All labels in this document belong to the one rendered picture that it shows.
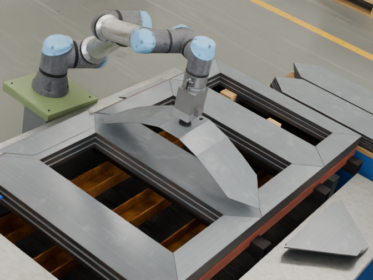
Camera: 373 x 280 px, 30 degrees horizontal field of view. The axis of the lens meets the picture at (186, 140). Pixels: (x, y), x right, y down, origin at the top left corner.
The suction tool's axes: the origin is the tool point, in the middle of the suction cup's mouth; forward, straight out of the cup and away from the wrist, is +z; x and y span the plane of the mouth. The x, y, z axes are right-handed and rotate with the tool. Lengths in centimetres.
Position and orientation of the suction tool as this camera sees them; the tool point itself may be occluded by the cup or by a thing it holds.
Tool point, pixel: (184, 126)
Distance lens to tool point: 229.7
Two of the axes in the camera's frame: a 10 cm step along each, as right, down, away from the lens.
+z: -2.0, 8.1, 5.5
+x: -8.0, -4.6, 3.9
